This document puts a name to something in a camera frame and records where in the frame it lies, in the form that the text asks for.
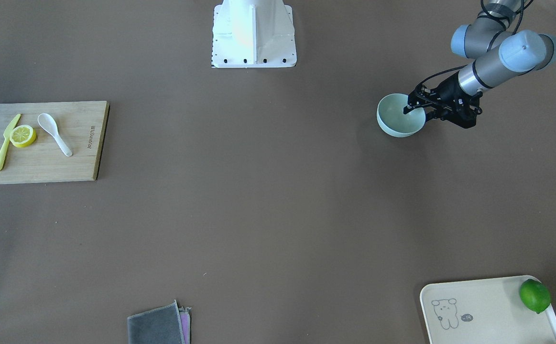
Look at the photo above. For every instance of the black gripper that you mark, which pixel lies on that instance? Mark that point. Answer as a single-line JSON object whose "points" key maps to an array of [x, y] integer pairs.
{"points": [[446, 89]]}

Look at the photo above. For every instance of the light green bowl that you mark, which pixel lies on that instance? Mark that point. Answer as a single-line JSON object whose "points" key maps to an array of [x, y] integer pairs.
{"points": [[393, 121]]}

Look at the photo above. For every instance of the white ceramic spoon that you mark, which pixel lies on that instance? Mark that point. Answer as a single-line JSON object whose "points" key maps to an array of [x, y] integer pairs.
{"points": [[48, 123]]}

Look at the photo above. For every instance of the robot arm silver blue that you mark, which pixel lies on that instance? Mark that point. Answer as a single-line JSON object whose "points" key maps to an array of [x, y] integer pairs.
{"points": [[497, 55]]}

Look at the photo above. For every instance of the cream tray with bear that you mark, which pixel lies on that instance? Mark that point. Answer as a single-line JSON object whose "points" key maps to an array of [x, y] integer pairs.
{"points": [[484, 311]]}

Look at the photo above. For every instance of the green lime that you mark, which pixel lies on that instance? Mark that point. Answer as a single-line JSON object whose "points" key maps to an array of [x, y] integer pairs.
{"points": [[535, 296]]}

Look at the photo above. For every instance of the purple cloth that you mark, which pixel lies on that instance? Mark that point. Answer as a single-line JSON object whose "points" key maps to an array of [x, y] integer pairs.
{"points": [[186, 323]]}

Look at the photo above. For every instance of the bamboo cutting board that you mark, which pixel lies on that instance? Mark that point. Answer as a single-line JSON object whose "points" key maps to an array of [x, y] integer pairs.
{"points": [[81, 125]]}

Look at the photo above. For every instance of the grey folded cloth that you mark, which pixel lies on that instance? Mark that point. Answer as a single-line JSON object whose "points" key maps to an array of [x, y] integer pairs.
{"points": [[158, 326]]}

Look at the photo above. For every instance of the lemon slice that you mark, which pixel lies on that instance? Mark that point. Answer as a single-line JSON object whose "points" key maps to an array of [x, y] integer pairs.
{"points": [[23, 136]]}

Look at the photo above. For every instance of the yellow plastic knife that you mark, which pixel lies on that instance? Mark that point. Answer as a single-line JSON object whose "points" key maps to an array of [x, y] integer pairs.
{"points": [[7, 139]]}

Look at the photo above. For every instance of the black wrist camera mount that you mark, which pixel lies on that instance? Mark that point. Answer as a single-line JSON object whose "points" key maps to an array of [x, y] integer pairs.
{"points": [[459, 109]]}

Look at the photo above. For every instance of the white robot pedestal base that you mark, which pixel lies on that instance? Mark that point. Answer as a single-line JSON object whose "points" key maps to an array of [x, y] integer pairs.
{"points": [[253, 34]]}

